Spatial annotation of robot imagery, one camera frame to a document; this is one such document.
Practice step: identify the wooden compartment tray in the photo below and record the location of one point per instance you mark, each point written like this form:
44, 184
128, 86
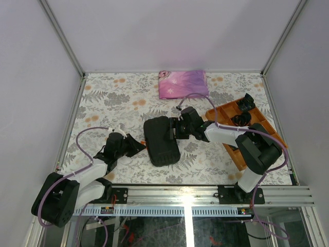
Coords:
234, 114

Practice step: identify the black tape roll middle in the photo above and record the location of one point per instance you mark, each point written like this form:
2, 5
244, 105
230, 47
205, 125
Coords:
242, 120

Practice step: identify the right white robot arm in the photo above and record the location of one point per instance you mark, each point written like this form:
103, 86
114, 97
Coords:
259, 149

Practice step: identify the black tape roll far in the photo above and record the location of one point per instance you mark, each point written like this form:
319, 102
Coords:
246, 103

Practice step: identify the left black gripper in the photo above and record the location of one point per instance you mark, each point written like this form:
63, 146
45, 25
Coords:
136, 146

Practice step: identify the black plastic tool case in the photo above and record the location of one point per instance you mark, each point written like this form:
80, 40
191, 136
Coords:
162, 150

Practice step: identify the black tape roll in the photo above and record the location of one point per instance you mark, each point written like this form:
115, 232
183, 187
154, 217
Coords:
242, 120
246, 103

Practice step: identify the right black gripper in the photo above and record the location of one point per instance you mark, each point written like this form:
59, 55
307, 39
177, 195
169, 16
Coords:
175, 124

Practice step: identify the folded purple cloth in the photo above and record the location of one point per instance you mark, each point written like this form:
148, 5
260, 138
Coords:
179, 84

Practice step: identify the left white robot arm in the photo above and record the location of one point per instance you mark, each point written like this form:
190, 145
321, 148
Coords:
62, 194

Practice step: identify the aluminium front rail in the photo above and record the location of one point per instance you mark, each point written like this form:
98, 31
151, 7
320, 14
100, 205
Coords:
171, 200

